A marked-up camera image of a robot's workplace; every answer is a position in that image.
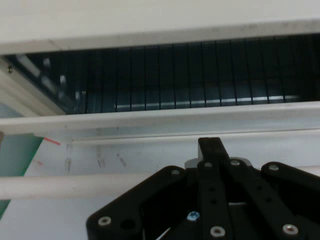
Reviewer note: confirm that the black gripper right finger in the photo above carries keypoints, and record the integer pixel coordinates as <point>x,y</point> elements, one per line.
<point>287,187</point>

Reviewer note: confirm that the cream toaster oven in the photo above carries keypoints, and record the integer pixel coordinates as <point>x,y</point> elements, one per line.
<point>150,17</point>

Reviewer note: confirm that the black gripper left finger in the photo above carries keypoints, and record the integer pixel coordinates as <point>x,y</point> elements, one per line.
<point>112,212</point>

